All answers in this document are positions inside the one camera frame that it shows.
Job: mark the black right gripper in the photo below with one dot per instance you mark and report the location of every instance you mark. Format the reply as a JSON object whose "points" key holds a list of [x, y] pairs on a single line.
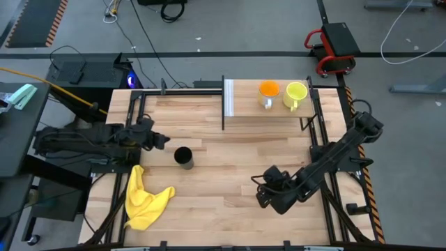
{"points": [[280, 195]]}

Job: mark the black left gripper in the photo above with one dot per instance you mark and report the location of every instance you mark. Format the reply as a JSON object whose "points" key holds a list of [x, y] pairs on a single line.
{"points": [[144, 132]]}

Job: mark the tall black cup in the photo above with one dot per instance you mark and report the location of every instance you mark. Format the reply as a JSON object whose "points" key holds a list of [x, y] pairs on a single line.
{"points": [[183, 156]]}

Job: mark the orange mug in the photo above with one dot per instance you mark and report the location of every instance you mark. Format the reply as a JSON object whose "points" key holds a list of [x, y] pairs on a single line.
{"points": [[268, 90]]}

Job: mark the yellow-green mug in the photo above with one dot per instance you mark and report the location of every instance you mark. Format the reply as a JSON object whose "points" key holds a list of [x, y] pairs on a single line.
{"points": [[296, 92]]}

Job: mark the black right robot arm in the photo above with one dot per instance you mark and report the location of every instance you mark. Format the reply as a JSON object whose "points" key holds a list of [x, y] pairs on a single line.
{"points": [[334, 153]]}

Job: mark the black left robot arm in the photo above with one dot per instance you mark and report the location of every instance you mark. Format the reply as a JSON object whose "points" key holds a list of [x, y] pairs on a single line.
{"points": [[87, 136]]}

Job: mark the wooden shelf with black legs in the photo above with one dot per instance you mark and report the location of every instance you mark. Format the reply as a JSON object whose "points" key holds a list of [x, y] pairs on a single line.
{"points": [[244, 101]]}

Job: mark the yellow cloth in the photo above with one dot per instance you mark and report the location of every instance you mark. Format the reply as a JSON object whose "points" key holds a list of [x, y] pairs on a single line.
{"points": [[143, 205]]}

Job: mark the black clamp knob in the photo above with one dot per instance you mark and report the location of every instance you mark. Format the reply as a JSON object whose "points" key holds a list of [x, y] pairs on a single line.
{"points": [[356, 209]]}

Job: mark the black computer tower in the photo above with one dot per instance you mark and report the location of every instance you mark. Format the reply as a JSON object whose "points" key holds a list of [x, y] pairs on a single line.
{"points": [[94, 75]]}

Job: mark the orange black hazard tape strip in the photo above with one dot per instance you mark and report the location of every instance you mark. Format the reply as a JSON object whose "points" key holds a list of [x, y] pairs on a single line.
{"points": [[369, 195]]}

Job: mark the small black device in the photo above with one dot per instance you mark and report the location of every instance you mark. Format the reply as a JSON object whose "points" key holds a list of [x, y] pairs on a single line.
{"points": [[76, 77]]}

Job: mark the black side desk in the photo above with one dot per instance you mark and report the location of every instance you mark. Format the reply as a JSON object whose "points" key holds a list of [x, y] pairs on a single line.
{"points": [[17, 136]]}

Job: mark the mint green stapler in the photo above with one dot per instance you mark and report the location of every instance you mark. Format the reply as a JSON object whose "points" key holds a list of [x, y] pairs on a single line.
{"points": [[23, 96]]}

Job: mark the clear plastic bag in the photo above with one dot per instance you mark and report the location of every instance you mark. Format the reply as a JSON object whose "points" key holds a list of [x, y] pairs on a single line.
{"points": [[5, 101]]}

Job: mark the red and black rolling stool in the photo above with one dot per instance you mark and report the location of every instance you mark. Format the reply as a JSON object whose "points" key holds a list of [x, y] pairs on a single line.
{"points": [[336, 47]]}

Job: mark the black mat with orange stripes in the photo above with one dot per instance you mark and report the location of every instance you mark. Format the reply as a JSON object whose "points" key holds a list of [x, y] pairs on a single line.
{"points": [[35, 22]]}

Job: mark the grey table foot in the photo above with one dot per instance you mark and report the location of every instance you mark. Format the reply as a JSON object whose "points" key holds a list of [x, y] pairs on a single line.
{"points": [[397, 5], [421, 88]]}

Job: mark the black metal table frame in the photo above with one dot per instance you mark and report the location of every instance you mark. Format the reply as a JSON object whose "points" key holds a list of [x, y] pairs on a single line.
{"points": [[174, 92]]}

